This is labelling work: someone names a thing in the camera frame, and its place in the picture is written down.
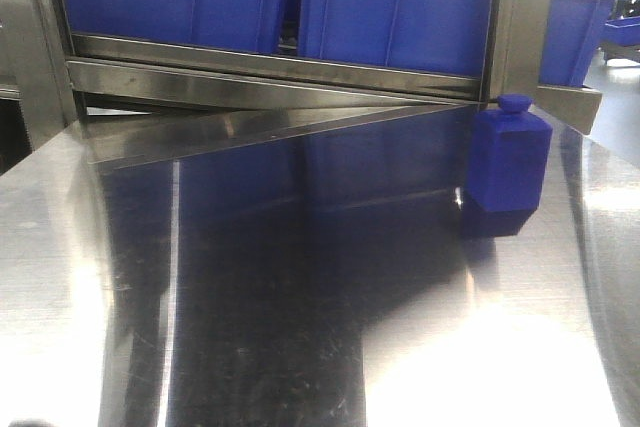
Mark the blue bottle-shaped part, right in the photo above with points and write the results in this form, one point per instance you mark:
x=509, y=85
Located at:
x=508, y=156

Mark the blue plastic bin, middle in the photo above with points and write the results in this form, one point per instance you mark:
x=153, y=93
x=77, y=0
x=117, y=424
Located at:
x=437, y=36

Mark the blue plastic bin, right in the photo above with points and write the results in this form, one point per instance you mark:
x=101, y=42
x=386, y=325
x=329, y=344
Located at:
x=574, y=29

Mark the distant blue tray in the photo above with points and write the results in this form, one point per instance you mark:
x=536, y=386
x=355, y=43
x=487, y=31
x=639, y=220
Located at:
x=623, y=32

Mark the stainless steel shelf frame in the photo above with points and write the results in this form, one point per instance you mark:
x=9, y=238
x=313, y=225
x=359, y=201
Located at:
x=49, y=72

